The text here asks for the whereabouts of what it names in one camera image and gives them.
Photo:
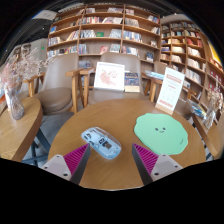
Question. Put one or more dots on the brown armchair with wooden arms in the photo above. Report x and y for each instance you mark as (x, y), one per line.
(116, 95)
(56, 96)
(182, 108)

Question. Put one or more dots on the glass vase with dried flowers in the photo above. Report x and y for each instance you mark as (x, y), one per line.
(210, 115)
(15, 105)

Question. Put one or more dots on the white ceiling panel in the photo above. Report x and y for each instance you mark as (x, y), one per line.
(45, 15)

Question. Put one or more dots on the transparent computer mouse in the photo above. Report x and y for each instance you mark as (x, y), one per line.
(101, 142)

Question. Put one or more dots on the white framed floral picture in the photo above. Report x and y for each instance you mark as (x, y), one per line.
(109, 76)

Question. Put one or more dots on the stack of colourful books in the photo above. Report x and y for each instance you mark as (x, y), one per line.
(197, 109)

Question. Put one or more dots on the angled wooden bookshelf unit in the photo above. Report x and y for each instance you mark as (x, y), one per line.
(193, 53)

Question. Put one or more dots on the dark blue book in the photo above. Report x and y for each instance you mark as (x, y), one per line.
(132, 81)

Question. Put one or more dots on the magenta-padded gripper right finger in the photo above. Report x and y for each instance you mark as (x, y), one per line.
(147, 159)

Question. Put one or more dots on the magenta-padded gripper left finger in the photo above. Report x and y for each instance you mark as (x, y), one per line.
(76, 159)

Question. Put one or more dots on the wide wooden bookshelf unit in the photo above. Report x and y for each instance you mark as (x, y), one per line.
(100, 31)

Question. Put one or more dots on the round wooden side table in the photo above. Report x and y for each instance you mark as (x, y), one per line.
(16, 130)
(213, 140)

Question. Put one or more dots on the green smiley-face mouse pad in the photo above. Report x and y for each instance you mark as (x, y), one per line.
(161, 133)

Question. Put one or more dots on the white sign on wooden base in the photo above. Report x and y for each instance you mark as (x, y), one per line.
(170, 88)

